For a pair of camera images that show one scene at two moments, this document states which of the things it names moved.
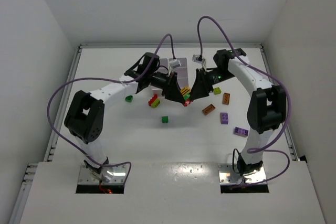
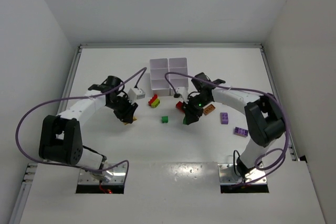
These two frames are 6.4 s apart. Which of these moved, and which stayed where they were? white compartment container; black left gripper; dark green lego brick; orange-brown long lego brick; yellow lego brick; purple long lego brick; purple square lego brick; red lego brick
Moved: yellow lego brick; black left gripper
Stayed: purple square lego brick; purple long lego brick; white compartment container; red lego brick; orange-brown long lego brick; dark green lego brick
